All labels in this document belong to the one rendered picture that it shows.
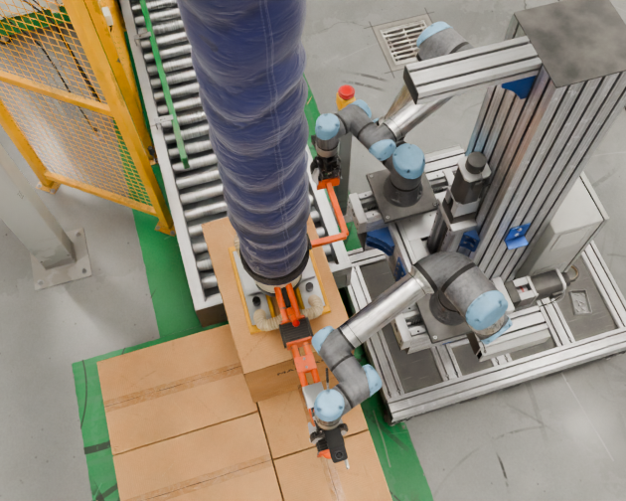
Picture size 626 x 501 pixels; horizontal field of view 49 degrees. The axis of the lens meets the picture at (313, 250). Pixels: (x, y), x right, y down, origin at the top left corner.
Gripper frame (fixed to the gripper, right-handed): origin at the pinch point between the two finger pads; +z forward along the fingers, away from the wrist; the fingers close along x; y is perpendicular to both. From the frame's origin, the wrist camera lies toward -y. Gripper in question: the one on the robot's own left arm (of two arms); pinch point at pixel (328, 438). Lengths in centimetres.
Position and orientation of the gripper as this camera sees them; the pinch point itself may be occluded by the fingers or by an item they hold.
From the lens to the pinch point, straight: 212.4
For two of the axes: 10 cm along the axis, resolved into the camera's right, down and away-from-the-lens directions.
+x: -9.6, 2.5, -1.3
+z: 0.0, 4.5, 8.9
